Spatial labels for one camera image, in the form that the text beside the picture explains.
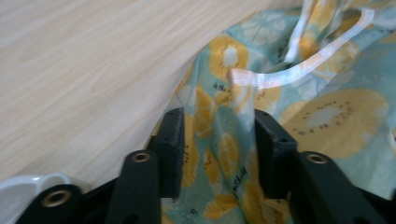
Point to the white plastic tray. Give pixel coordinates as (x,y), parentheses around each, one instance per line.
(15,193)

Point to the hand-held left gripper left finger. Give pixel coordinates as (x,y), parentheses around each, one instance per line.
(171,149)

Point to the fruit print cloth bag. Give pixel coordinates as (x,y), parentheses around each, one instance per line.
(327,118)

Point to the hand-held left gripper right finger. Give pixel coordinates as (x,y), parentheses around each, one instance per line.
(274,155)

